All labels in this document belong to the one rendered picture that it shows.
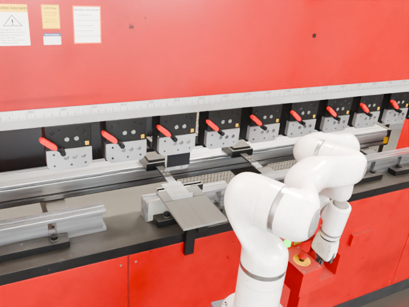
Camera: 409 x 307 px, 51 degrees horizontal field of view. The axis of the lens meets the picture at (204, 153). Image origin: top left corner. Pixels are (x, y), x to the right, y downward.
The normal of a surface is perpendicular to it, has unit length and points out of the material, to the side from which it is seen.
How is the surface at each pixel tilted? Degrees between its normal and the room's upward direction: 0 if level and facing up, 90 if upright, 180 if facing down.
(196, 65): 90
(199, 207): 0
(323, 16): 90
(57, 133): 90
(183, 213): 0
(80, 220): 90
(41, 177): 0
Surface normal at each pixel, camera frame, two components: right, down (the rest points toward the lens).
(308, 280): 0.51, 0.41
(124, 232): 0.08, -0.90
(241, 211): -0.56, 0.37
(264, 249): 0.18, -0.54
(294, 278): -0.86, 0.15
